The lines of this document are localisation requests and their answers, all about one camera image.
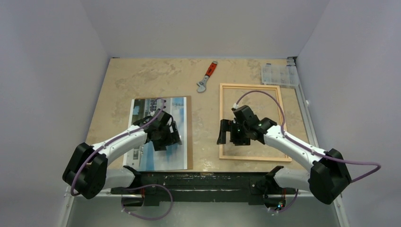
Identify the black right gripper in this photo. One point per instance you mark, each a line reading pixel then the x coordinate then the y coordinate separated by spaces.
pixel 231 135

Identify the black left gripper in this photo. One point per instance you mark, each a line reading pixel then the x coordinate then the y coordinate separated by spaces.
pixel 172 137

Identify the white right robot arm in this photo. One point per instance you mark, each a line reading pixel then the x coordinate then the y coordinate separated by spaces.
pixel 325 174

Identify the building photo print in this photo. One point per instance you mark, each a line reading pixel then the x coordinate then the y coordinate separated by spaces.
pixel 142 110

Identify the light wooden picture frame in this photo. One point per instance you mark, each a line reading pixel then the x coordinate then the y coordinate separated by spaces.
pixel 253 156

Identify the brown backing board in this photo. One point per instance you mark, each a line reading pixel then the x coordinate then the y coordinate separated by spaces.
pixel 176 157

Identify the grey adjustable wrench red handle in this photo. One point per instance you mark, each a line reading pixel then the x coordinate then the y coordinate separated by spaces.
pixel 202 84

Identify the clear plastic organizer box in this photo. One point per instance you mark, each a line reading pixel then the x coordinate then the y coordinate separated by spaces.
pixel 280 75

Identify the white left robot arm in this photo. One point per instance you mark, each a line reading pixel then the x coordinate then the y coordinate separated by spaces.
pixel 87 171

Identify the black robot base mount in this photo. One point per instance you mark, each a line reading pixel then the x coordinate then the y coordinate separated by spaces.
pixel 253 188

